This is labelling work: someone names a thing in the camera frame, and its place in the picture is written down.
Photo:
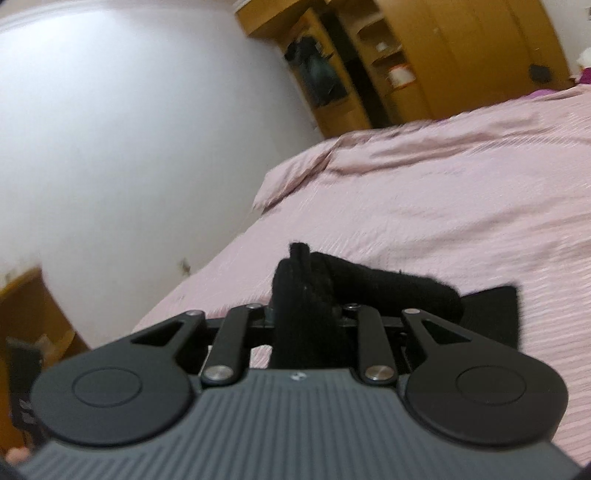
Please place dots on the black knit cardigan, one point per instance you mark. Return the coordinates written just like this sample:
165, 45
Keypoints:
311, 290

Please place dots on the wooden bedside table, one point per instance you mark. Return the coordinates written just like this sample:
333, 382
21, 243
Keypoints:
29, 313

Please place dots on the dark jacket hanging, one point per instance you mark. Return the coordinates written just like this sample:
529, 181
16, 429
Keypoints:
320, 80

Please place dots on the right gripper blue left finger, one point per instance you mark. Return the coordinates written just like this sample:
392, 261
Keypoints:
242, 329

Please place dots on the small black bag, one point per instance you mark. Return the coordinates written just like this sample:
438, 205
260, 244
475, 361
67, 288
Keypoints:
540, 74

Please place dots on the pink checked bed cover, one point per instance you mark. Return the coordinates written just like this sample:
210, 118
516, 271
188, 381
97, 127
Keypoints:
499, 195

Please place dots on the wooden wardrobe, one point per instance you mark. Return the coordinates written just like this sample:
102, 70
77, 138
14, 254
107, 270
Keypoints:
465, 54

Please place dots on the person's left hand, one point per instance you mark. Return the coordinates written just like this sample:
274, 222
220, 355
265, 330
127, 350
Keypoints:
16, 456

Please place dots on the white container on shelf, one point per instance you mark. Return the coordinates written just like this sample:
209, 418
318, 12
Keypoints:
401, 76

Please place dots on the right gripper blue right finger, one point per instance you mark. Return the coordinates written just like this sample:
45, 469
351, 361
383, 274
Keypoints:
363, 346

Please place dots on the purple cloth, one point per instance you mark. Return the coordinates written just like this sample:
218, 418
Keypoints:
584, 77

